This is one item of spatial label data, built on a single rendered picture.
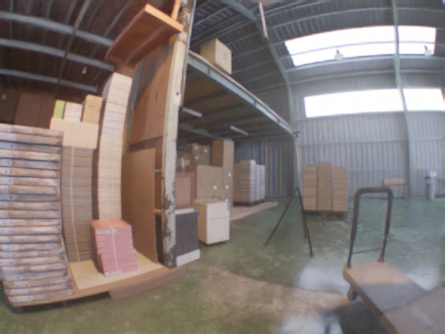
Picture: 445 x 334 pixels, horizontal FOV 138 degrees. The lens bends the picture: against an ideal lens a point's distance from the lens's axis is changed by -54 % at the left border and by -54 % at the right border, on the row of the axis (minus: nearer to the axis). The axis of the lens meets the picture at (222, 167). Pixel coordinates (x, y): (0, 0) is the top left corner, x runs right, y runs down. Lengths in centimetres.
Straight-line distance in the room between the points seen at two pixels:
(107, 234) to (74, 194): 45
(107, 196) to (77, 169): 35
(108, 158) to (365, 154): 859
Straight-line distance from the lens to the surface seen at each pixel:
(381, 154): 886
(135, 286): 140
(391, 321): 96
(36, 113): 560
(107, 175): 169
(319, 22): 816
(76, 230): 168
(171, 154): 148
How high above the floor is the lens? 83
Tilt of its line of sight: 3 degrees up
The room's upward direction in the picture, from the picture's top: 1 degrees clockwise
